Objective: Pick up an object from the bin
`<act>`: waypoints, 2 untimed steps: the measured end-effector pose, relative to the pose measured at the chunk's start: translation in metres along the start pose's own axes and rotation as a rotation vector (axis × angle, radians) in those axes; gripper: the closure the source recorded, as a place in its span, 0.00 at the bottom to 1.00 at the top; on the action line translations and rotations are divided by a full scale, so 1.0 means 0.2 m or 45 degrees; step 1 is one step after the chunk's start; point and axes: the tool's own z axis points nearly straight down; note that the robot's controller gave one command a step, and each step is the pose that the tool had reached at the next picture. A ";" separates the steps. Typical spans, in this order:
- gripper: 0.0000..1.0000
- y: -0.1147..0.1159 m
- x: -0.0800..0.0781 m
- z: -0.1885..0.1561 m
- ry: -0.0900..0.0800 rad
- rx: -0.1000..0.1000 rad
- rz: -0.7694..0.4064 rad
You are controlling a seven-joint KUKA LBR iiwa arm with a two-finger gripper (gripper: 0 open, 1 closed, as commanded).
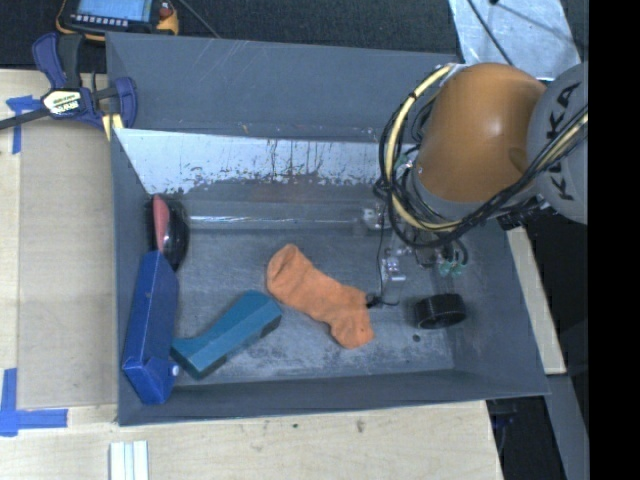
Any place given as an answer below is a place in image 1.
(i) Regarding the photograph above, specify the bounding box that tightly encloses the black and red rounded object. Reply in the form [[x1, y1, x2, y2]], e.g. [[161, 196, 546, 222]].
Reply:
[[149, 193, 191, 273]]

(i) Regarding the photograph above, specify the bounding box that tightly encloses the grey metal bin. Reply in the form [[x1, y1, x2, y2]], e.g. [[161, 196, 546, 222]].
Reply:
[[103, 30, 554, 428]]

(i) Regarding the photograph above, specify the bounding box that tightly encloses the orange sock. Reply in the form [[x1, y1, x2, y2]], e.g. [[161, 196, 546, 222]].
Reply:
[[265, 242, 376, 351]]

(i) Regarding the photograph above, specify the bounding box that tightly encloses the teal angled block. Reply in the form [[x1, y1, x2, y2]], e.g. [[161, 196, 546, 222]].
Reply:
[[169, 290, 284, 382]]

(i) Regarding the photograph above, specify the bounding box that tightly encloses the blue box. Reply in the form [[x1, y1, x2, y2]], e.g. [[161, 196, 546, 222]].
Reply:
[[121, 250, 181, 407]]

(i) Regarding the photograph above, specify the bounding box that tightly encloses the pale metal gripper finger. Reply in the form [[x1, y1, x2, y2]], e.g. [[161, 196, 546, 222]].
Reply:
[[185, 199, 385, 233], [380, 256, 408, 307]]

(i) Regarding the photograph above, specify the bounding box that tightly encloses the black ring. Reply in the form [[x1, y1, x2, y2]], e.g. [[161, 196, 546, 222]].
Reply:
[[412, 292, 468, 331]]

